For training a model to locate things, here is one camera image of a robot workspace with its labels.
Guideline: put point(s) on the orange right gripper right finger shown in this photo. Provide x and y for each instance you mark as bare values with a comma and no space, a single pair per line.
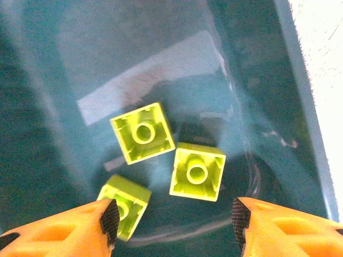
289,230

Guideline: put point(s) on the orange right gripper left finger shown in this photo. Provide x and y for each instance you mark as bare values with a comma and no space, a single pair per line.
59,233

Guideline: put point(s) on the green square lego brick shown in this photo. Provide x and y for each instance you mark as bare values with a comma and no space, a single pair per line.
143,132
128,190
197,172

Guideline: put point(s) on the teal plastic container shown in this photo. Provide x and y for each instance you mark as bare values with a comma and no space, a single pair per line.
53,80

